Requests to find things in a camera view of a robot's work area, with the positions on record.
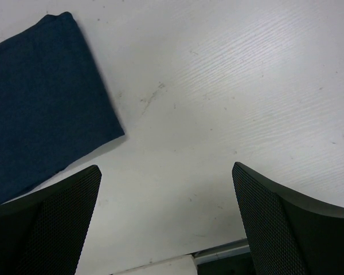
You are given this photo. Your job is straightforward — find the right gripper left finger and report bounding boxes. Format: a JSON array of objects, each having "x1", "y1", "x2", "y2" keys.
[{"x1": 0, "y1": 165, "x2": 101, "y2": 274}]

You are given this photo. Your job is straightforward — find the dark blue denim trousers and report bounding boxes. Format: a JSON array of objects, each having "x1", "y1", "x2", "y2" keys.
[{"x1": 0, "y1": 12, "x2": 124, "y2": 204}]

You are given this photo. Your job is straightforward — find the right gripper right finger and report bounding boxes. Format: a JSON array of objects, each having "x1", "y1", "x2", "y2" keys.
[{"x1": 232, "y1": 162, "x2": 344, "y2": 274}]

